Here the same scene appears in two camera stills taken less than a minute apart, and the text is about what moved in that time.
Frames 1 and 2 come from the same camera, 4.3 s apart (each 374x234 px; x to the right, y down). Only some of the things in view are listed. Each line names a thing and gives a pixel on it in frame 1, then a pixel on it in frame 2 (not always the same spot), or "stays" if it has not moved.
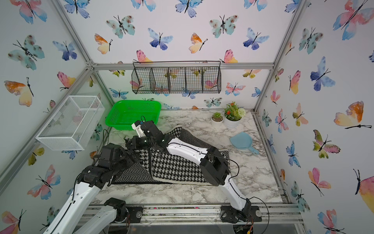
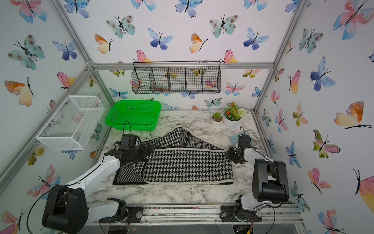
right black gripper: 134,145 → 230,155
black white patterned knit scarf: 158,166 stays
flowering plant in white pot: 233,115 stays
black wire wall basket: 172,77 stays
